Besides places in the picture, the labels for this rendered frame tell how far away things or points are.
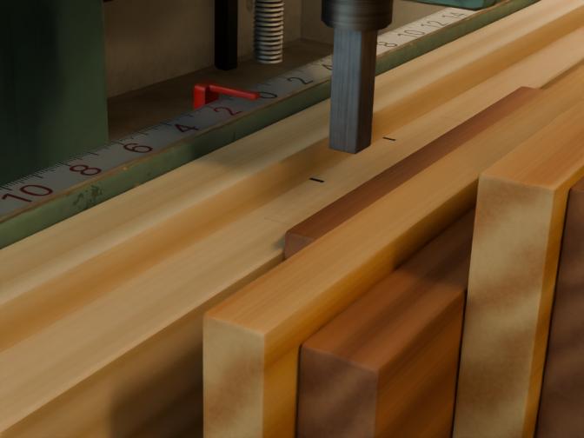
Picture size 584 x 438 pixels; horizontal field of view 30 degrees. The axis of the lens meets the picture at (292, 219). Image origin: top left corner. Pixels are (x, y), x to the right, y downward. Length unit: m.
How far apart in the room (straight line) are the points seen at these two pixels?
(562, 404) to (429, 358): 0.04
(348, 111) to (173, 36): 3.51
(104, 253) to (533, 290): 0.09
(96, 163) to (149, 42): 3.44
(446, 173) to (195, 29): 3.63
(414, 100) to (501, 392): 0.15
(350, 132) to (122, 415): 0.11
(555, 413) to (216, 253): 0.09
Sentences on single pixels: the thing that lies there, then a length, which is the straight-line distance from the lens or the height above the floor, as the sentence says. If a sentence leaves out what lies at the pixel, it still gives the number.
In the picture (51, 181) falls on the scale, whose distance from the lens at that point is 0.26.
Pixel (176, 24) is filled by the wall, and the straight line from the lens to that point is 3.81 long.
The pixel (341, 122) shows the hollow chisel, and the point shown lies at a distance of 0.30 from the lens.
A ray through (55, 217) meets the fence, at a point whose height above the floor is 0.95.
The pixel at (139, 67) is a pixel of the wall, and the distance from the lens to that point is 3.70.
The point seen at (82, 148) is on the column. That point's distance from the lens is 0.49.
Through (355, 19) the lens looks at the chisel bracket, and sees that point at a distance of 0.29.
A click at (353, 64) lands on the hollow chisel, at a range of 0.29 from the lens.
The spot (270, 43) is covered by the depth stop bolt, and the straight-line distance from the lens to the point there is 0.37.
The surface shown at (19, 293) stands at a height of 0.95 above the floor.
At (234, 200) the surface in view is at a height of 0.95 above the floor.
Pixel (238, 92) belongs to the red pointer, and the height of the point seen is 0.96.
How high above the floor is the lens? 1.05
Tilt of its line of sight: 23 degrees down
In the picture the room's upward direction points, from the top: 2 degrees clockwise
